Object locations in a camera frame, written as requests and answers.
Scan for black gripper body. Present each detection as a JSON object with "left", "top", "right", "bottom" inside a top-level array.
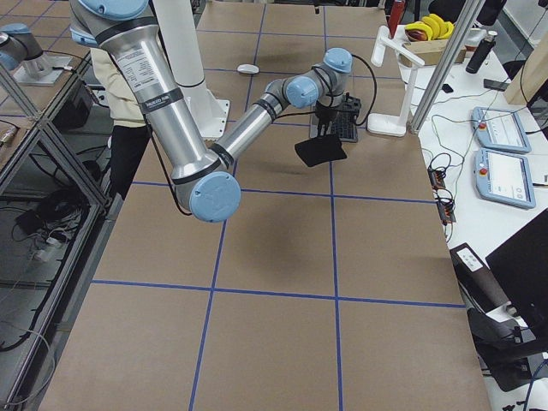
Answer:
[{"left": 315, "top": 92, "right": 361, "bottom": 124}]

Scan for black mouse pad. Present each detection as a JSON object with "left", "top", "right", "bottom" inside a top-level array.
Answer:
[{"left": 295, "top": 134, "right": 347, "bottom": 167}]

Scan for grey laptop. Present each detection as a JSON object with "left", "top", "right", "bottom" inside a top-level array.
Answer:
[{"left": 309, "top": 113, "right": 359, "bottom": 143}]

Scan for white desk lamp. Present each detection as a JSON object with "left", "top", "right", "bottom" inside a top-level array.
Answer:
[{"left": 366, "top": 26, "right": 425, "bottom": 137}]

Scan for white computer mouse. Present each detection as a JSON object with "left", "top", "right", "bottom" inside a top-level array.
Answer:
[{"left": 236, "top": 63, "right": 260, "bottom": 75}]

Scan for cardboard box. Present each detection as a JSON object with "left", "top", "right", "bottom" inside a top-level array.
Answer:
[{"left": 399, "top": 39, "right": 467, "bottom": 67}]

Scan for red bottle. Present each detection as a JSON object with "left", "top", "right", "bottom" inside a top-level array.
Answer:
[{"left": 388, "top": 0, "right": 406, "bottom": 38}]

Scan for yellow bananas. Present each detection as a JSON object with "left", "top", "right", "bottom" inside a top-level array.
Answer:
[{"left": 404, "top": 14, "right": 455, "bottom": 41}]

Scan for black water bottle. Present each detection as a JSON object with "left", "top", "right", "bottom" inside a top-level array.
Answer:
[{"left": 465, "top": 30, "right": 497, "bottom": 74}]

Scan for upper teach pendant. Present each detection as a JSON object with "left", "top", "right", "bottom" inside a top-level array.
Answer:
[{"left": 471, "top": 107, "right": 532, "bottom": 154}]

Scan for teach pendant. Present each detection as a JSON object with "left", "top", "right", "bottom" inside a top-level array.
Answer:
[
  {"left": 473, "top": 148, "right": 536, "bottom": 210},
  {"left": 471, "top": 107, "right": 532, "bottom": 154}
]

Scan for lower teach pendant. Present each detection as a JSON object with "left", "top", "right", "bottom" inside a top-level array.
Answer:
[{"left": 473, "top": 148, "right": 536, "bottom": 210}]

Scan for person in cream sweater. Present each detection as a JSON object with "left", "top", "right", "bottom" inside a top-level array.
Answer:
[{"left": 90, "top": 48, "right": 152, "bottom": 199}]

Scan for black monitor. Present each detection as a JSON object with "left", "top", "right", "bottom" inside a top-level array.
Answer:
[{"left": 486, "top": 211, "right": 547, "bottom": 337}]

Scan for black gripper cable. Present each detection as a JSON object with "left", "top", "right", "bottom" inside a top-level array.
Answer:
[{"left": 273, "top": 53, "right": 378, "bottom": 128}]

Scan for aluminium frame post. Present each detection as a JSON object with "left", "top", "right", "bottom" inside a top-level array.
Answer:
[{"left": 408, "top": 0, "right": 485, "bottom": 134}]

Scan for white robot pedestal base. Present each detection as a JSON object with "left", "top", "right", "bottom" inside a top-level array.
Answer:
[{"left": 153, "top": 0, "right": 230, "bottom": 140}]

